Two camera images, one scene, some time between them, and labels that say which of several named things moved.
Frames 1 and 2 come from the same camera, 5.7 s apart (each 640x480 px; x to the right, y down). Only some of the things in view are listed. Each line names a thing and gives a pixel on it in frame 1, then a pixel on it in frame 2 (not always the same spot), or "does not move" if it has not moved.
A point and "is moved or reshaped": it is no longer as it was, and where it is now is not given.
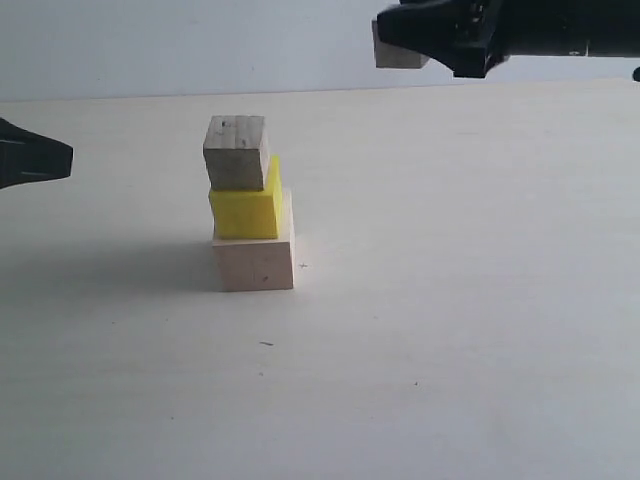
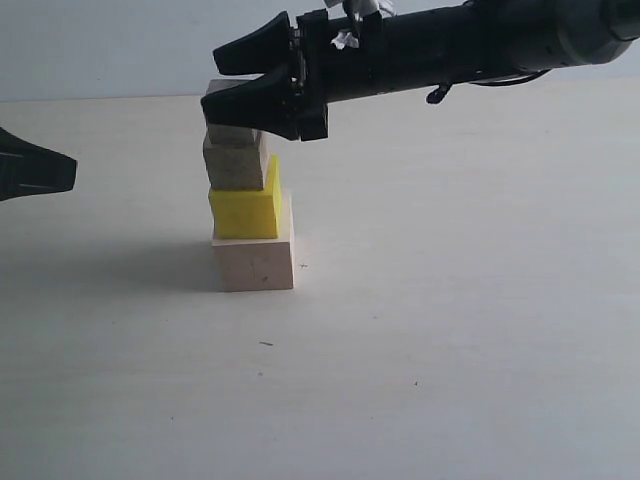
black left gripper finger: [27, 157] to [27, 169]
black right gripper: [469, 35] to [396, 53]
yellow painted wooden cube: [250, 214] does not move
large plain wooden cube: [259, 264] does not move
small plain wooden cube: [389, 56] is moved or reshaped
